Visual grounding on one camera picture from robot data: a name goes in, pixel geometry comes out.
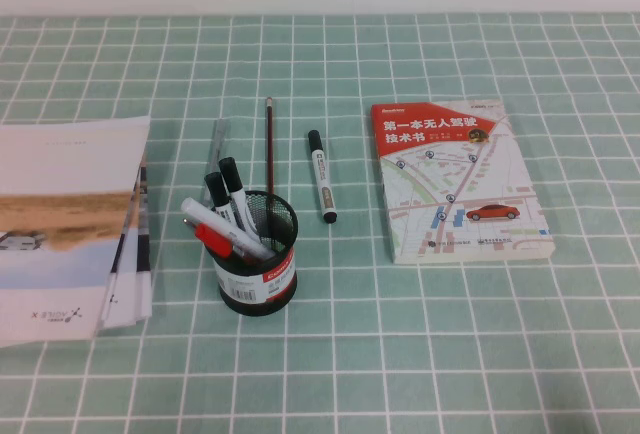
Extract white marker with black cap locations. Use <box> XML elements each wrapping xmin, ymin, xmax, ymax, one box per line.
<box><xmin>306</xmin><ymin>129</ymin><xmax>339</xmax><ymax>226</ymax></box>

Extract grey transparent pen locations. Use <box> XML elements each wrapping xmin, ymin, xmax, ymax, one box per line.
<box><xmin>199</xmin><ymin>118</ymin><xmax>232</xmax><ymax>205</ymax></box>

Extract red pen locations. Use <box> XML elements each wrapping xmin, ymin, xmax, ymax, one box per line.
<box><xmin>183</xmin><ymin>217</ymin><xmax>262</xmax><ymax>263</ymax></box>

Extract black mesh pen holder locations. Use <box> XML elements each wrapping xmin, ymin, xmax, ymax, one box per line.
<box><xmin>202</xmin><ymin>190</ymin><xmax>300</xmax><ymax>318</ymax></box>

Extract dark red pencil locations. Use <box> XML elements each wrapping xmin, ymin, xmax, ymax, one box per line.
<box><xmin>264</xmin><ymin>96</ymin><xmax>278</xmax><ymax>198</ymax></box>

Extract tall black-capped white marker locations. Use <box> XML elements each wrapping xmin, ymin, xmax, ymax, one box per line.
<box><xmin>217</xmin><ymin>156</ymin><xmax>259</xmax><ymax>236</ymax></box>

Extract short black-capped white marker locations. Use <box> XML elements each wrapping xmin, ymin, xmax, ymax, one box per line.
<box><xmin>203</xmin><ymin>170</ymin><xmax>237</xmax><ymax>226</ymax></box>

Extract red and white map book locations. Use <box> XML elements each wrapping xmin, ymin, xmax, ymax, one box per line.
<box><xmin>370</xmin><ymin>99</ymin><xmax>557</xmax><ymax>266</ymax></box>

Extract green grid tablecloth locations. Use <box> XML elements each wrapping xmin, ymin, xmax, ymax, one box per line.
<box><xmin>0</xmin><ymin>13</ymin><xmax>640</xmax><ymax>434</ymax></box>

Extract white brochure with dark stripes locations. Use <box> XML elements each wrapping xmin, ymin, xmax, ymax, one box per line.
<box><xmin>96</xmin><ymin>152</ymin><xmax>154</xmax><ymax>331</ymax></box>

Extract landscape photo brochure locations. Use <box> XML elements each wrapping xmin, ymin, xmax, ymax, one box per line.
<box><xmin>0</xmin><ymin>114</ymin><xmax>152</xmax><ymax>350</ymax></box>

